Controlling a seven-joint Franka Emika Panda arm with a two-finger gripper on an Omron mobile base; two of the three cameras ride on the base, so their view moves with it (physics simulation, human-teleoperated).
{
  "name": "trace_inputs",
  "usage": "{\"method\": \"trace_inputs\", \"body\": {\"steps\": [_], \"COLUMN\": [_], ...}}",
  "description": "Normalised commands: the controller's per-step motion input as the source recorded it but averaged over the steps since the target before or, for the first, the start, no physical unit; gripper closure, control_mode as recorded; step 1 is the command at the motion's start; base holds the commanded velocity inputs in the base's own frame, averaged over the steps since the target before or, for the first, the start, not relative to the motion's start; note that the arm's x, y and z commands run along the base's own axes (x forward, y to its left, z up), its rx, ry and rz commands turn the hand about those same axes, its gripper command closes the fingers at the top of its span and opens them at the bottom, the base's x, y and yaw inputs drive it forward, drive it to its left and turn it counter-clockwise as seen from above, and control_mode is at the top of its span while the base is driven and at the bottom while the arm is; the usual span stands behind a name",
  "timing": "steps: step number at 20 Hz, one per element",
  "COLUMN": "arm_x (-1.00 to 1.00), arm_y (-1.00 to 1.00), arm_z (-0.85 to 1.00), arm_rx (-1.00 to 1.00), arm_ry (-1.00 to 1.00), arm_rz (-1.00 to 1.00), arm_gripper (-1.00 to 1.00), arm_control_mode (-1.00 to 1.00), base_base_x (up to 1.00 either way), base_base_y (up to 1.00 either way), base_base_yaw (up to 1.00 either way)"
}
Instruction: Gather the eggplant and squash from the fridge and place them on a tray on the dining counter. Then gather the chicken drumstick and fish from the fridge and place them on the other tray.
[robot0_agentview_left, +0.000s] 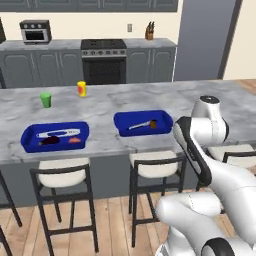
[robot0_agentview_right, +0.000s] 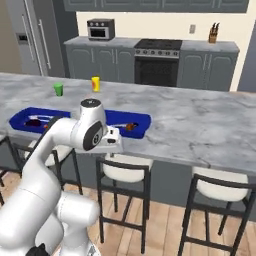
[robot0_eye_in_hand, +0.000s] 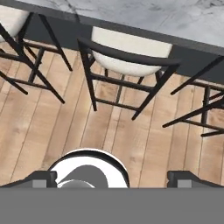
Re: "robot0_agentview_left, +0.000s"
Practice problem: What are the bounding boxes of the green cup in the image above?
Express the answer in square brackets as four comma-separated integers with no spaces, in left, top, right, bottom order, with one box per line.
[39,92,53,109]

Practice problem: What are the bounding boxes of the black appliance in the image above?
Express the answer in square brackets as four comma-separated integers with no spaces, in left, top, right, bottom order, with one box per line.
[0,17,7,45]

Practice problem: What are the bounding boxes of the black and silver stove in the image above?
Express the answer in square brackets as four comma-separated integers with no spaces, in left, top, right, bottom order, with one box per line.
[80,38,128,86]

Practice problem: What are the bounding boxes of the grey fridge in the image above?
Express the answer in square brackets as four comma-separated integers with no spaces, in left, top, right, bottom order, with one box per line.
[172,0,244,82]

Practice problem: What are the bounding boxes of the wooden knife block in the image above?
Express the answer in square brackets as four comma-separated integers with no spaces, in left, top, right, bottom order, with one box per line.
[144,21,156,41]

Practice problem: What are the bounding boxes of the blue tray with long fish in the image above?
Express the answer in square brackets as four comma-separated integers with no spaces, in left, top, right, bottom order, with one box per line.
[20,121,90,154]

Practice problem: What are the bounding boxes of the grey wall cupboards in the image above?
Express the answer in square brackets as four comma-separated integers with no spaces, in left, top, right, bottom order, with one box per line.
[0,0,180,13]

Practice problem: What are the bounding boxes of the blue tray with drumstick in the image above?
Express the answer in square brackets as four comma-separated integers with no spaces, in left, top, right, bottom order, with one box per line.
[113,109,175,138]

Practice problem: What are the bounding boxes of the grey base cupboards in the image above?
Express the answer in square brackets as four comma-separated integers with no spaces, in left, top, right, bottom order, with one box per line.
[0,49,84,90]
[125,46,177,85]

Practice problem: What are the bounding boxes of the yellow and red can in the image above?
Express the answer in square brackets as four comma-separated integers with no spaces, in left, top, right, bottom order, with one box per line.
[76,80,88,98]

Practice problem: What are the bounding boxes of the grey toaster oven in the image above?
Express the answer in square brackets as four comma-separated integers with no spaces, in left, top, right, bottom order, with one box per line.
[18,19,53,45]

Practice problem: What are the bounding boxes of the dark purple eggplant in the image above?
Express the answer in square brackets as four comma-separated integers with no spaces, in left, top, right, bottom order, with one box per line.
[38,135,61,147]

